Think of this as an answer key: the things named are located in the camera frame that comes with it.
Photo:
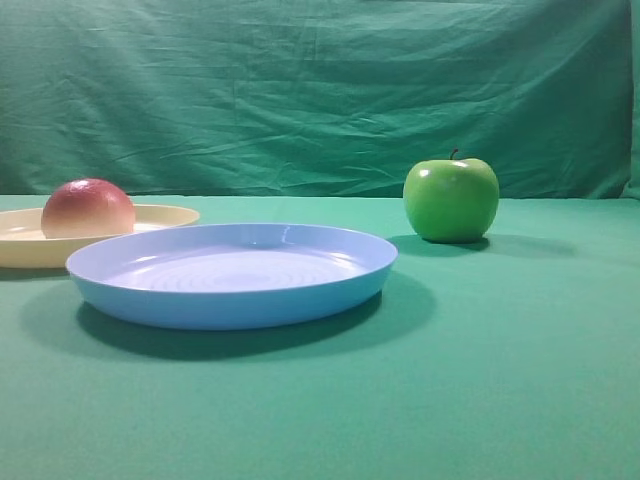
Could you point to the blue plate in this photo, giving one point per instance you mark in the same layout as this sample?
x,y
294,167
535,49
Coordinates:
x,y
232,276

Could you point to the yellow plate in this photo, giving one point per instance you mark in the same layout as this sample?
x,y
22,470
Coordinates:
x,y
24,246

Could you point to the green apple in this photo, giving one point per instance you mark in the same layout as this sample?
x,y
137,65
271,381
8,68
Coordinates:
x,y
451,201

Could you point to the green backdrop cloth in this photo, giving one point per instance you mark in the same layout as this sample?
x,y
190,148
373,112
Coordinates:
x,y
319,98

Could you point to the green tablecloth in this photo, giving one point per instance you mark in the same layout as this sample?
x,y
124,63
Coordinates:
x,y
513,359

